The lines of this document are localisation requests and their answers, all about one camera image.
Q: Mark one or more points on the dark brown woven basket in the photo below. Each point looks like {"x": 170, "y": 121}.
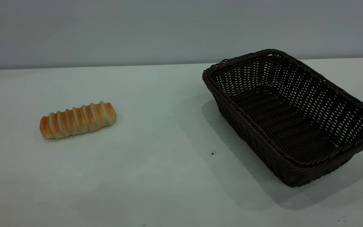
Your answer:
{"x": 282, "y": 126}

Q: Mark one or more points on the striped orange bread roll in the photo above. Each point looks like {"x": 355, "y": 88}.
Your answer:
{"x": 77, "y": 120}

